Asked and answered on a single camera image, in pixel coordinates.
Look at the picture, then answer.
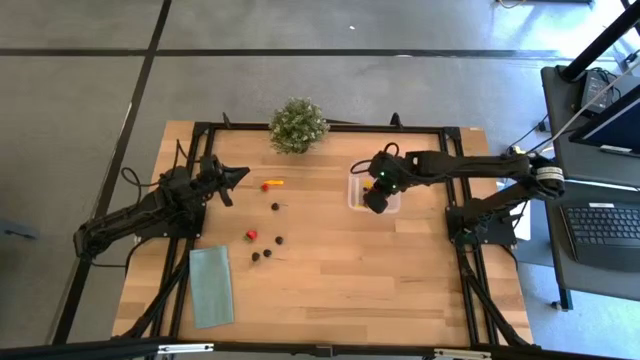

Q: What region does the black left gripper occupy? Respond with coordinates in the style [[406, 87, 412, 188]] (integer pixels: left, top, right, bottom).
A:
[[197, 154, 250, 208]]

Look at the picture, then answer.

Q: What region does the clear plastic tupperware container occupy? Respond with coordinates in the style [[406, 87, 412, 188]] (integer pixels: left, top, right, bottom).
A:
[[347, 171, 402, 215]]

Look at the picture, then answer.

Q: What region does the green plant in black pot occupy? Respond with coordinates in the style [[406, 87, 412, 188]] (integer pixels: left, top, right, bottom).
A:
[[268, 96, 331, 155]]

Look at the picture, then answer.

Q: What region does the green folded cloth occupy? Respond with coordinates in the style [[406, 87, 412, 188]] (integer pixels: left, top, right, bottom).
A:
[[188, 244, 236, 330]]

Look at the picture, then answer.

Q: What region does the black side desk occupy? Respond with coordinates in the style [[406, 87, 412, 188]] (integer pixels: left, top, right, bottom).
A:
[[541, 64, 640, 311]]

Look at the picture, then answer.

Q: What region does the black laptop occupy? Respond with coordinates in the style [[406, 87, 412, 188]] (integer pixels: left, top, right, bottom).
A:
[[559, 202, 640, 274]]

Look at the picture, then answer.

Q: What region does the black power adapter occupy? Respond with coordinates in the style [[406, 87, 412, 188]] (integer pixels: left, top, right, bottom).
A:
[[579, 69, 614, 114]]

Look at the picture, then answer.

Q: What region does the black desk monitor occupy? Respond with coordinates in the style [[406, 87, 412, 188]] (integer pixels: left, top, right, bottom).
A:
[[569, 84, 640, 159]]

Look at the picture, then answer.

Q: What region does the black vertical pole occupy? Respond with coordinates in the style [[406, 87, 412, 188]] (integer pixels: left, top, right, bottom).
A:
[[559, 0, 640, 82]]

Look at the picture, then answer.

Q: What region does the black metal table frame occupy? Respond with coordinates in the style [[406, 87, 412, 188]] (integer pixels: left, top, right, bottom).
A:
[[0, 112, 640, 360]]

